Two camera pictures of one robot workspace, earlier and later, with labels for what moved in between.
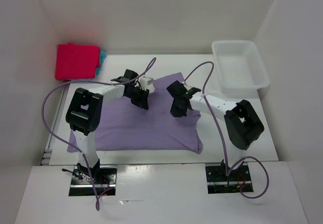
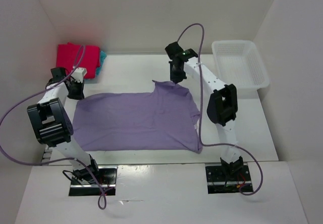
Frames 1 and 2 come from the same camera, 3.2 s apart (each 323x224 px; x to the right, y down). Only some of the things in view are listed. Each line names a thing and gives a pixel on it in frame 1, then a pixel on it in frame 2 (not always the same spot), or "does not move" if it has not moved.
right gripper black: [175, 111] to [176, 78]
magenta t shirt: [74, 61] does not move
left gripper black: [142, 101] to [80, 95]
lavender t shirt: [126, 126] does not move
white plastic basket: [241, 70] does not move
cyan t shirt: [103, 55] does not move
